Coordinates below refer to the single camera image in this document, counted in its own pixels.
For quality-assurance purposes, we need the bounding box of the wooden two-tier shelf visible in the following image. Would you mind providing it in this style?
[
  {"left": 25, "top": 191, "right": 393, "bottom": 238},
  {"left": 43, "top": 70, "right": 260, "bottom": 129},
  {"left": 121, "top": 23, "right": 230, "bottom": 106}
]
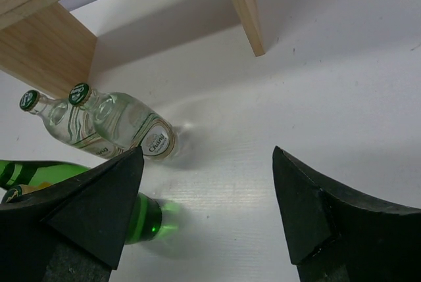
[{"left": 1, "top": 0, "right": 265, "bottom": 97}]

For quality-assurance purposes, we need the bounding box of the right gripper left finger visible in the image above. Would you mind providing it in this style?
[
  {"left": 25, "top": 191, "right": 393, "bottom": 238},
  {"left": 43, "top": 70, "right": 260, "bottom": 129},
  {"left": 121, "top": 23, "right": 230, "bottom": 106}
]
[{"left": 1, "top": 147, "right": 144, "bottom": 281}]

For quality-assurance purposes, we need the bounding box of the right clear Chang bottle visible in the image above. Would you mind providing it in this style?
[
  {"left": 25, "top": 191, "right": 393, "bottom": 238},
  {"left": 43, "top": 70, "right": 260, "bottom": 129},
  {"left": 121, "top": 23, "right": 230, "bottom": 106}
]
[{"left": 68, "top": 83, "right": 177, "bottom": 160}]

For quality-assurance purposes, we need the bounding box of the green glass bottle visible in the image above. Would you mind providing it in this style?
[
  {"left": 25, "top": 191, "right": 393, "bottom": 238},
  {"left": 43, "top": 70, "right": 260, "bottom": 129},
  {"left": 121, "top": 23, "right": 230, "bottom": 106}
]
[
  {"left": 1, "top": 183, "right": 164, "bottom": 247},
  {"left": 1, "top": 160, "right": 89, "bottom": 190}
]

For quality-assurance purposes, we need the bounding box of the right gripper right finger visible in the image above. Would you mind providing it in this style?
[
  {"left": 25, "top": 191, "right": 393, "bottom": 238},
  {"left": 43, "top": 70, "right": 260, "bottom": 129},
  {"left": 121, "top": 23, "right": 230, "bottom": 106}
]
[{"left": 272, "top": 147, "right": 420, "bottom": 281}]

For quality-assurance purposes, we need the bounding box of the clear chang bottle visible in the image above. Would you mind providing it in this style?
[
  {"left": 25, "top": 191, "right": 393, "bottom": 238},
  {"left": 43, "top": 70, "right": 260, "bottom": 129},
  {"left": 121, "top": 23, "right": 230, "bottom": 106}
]
[
  {"left": 68, "top": 83, "right": 177, "bottom": 160},
  {"left": 19, "top": 89, "right": 124, "bottom": 160}
]

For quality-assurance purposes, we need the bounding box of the left clear Chang bottle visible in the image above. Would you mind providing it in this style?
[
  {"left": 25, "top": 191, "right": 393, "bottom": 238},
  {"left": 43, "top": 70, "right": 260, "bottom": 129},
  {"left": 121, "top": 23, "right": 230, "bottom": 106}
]
[{"left": 19, "top": 89, "right": 124, "bottom": 160}]

